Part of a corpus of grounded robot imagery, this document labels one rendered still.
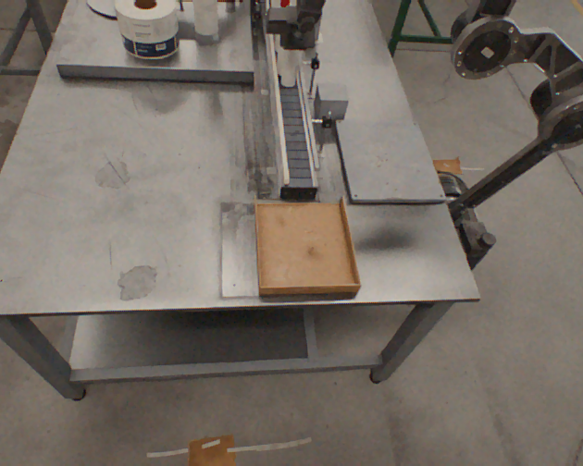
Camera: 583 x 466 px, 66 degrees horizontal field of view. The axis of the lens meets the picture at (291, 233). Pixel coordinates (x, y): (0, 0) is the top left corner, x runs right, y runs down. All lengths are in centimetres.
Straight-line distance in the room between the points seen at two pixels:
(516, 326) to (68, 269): 193
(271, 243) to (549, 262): 181
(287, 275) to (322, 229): 18
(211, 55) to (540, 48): 109
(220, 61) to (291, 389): 131
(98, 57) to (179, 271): 90
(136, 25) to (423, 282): 123
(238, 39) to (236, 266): 99
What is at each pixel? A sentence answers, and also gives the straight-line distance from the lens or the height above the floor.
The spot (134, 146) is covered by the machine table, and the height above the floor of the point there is 83.
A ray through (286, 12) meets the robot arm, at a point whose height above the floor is 124.
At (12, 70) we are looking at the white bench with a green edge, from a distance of 310.
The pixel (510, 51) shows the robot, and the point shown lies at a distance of 162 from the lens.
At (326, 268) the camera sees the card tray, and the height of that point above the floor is 83.
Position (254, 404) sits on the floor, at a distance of 191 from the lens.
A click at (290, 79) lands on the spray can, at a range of 162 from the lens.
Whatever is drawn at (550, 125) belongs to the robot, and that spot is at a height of 88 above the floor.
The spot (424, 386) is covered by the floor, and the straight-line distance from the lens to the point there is 208.
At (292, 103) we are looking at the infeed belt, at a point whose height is 88.
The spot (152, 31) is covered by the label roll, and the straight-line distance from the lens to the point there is 171.
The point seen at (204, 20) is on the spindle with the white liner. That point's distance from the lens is 179.
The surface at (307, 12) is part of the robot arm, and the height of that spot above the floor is 127.
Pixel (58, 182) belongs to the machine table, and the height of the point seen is 83.
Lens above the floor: 184
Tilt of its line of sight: 54 degrees down
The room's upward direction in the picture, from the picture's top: 10 degrees clockwise
